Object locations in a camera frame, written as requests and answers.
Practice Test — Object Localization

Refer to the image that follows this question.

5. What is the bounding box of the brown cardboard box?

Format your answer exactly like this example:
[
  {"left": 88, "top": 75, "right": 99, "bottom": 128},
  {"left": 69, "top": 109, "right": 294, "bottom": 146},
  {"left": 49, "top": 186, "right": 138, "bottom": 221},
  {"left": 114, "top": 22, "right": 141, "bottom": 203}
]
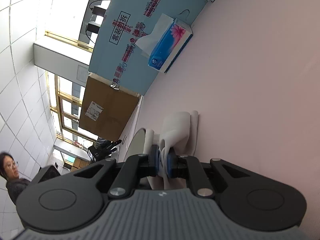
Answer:
[{"left": 79, "top": 73, "right": 140, "bottom": 141}]

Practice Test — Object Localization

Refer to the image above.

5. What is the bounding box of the person in dark jacket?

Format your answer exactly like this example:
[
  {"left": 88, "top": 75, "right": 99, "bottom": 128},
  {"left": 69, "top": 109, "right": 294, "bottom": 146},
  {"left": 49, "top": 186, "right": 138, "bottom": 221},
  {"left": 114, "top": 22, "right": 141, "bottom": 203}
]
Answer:
[{"left": 0, "top": 152, "right": 31, "bottom": 205}]

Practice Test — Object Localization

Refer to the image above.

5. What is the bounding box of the blue tissue box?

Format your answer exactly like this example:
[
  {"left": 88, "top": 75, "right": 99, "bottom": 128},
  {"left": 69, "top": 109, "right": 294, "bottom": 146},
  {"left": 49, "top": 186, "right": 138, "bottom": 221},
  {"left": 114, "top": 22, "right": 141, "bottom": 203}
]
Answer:
[{"left": 136, "top": 14, "right": 193, "bottom": 73}]

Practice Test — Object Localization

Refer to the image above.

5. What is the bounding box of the white bowl black rim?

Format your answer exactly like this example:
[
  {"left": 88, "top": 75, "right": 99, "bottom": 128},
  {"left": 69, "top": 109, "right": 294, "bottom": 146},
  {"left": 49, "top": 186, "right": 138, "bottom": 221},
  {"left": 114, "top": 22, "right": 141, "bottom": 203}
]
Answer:
[{"left": 124, "top": 128, "right": 146, "bottom": 161}]

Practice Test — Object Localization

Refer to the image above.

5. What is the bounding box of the beige cleaning cloth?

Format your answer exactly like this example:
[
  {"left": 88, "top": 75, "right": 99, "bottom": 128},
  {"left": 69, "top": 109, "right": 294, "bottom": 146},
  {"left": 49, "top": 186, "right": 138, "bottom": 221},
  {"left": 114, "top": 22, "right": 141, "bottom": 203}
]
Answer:
[{"left": 143, "top": 111, "right": 199, "bottom": 190}]

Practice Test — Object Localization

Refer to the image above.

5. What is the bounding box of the black device on desk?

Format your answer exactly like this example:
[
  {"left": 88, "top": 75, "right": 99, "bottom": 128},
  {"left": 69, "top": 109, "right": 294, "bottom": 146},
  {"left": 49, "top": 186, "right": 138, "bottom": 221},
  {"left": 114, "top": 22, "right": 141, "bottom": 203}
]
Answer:
[{"left": 87, "top": 137, "right": 122, "bottom": 163}]

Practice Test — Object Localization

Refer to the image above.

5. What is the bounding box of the left blue cardboard panel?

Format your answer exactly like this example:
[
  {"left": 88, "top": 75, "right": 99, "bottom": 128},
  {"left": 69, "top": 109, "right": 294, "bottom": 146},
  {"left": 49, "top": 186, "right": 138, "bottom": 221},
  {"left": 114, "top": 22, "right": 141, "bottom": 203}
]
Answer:
[{"left": 89, "top": 0, "right": 207, "bottom": 95}]

